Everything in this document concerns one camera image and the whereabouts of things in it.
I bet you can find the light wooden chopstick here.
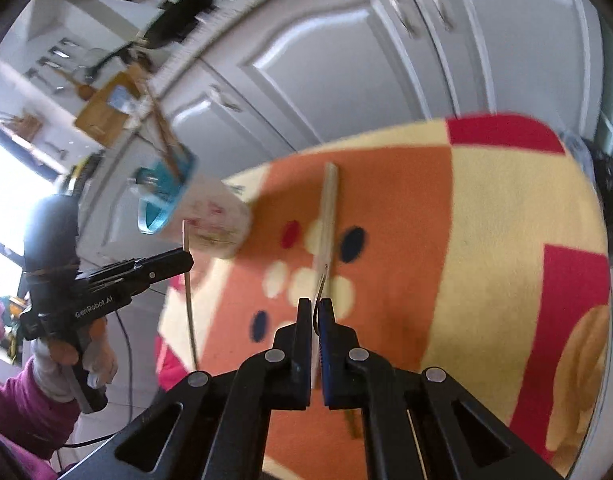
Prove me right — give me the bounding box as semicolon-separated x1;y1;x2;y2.
182;219;199;370

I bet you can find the blue utensil holder cup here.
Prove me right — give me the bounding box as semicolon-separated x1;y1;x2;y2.
136;146;252;261

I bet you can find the pale bamboo chopsticks bundle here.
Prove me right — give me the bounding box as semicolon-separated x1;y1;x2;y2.
311;162;339;388

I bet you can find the curved brown wooden chopstick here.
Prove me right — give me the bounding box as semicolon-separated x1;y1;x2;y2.
142;78;186;182

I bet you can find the magenta sleeved forearm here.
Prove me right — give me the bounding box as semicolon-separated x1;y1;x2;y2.
0;360;81;479

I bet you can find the gloved left hand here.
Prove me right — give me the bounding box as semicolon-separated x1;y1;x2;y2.
30;316;120;406

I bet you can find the checkered red orange blanket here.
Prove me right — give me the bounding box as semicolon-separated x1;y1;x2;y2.
156;115;610;474

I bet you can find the wooden cutting board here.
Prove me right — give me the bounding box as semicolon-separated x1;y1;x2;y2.
74;70;140;148

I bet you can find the black frying pan with lid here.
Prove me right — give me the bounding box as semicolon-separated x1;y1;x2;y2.
84;0;214;82

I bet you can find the right cabinet door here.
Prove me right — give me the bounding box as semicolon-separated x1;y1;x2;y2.
202;0;454;151

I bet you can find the black trash bag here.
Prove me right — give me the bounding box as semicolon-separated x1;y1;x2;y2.
558;132;613;266

